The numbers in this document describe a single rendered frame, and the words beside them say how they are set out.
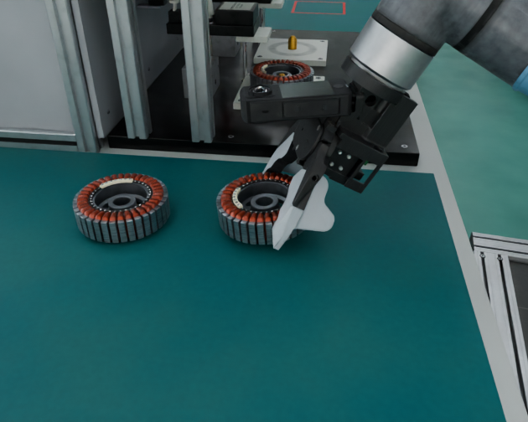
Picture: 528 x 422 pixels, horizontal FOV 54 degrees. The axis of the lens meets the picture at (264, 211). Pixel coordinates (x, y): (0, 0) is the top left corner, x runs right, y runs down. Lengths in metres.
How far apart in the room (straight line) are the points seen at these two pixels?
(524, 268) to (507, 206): 0.70
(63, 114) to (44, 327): 0.39
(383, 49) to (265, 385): 0.32
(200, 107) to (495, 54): 0.41
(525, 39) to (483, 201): 1.72
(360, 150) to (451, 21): 0.15
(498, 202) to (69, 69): 1.79
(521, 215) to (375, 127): 1.67
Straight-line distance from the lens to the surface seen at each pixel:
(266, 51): 1.15
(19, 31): 0.82
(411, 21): 0.52
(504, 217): 2.16
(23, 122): 0.88
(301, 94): 0.53
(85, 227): 0.62
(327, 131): 0.54
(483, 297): 0.58
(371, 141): 0.57
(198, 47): 0.73
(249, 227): 0.56
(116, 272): 0.58
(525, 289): 1.50
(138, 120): 0.80
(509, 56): 0.54
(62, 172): 0.79
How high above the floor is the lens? 1.12
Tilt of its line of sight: 34 degrees down
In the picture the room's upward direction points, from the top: straight up
